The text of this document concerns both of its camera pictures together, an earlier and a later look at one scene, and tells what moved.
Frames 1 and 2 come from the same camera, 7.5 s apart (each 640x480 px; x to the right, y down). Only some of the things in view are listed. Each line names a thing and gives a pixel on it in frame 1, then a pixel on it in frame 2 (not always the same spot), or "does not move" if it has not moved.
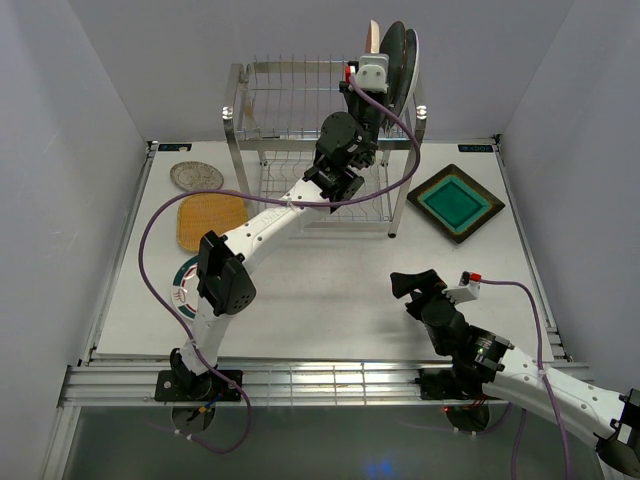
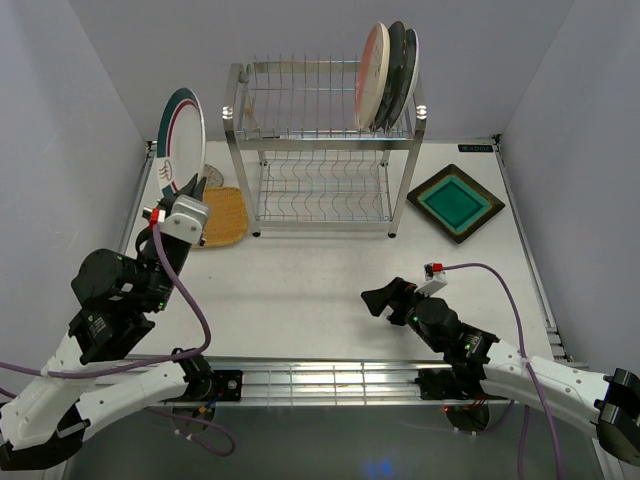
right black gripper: [428, 283] -> [398, 294]
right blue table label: [475, 148] does not move
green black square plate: [455, 202] does not move
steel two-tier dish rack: [273, 114] does not move
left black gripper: [348, 94] -> [190, 188]
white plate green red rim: [184, 289] -> [182, 142]
